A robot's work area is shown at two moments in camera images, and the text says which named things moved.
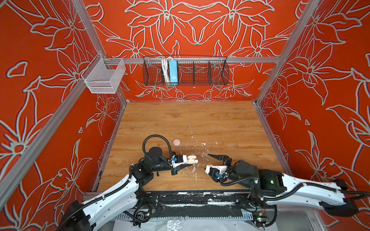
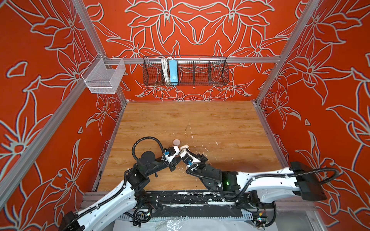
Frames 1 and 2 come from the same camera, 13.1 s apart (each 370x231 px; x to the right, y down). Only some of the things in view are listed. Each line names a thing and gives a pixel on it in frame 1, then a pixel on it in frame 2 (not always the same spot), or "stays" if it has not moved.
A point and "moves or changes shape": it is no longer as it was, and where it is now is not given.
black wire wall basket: (192, 70) stays
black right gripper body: (232, 172) → (203, 165)
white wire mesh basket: (99, 80) stays
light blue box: (173, 71) stays
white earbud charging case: (192, 159) moves or changes shape
